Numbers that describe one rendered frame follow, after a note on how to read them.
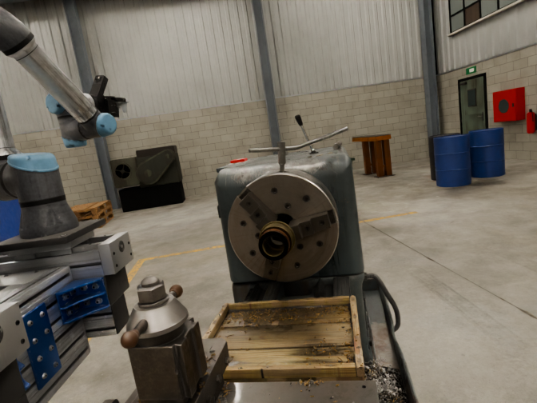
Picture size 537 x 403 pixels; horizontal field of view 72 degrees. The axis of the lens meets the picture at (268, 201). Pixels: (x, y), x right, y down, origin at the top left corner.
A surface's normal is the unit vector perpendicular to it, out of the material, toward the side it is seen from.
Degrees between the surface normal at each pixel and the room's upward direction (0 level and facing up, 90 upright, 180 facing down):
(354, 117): 90
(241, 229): 90
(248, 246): 90
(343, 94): 90
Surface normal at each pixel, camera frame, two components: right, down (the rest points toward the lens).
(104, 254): -0.03, 0.18
